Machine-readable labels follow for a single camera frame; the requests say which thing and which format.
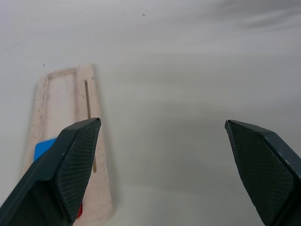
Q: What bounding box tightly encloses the light wooden letter tray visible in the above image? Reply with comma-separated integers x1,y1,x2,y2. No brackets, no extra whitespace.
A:
17,62,117,221

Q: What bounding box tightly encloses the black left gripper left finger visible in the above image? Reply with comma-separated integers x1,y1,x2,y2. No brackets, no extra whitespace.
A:
0,117,102,226

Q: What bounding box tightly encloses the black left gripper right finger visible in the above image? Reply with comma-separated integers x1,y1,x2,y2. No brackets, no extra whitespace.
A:
224,119,301,226

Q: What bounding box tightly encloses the blue block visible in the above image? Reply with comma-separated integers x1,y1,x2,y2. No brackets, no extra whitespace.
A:
33,138,57,162

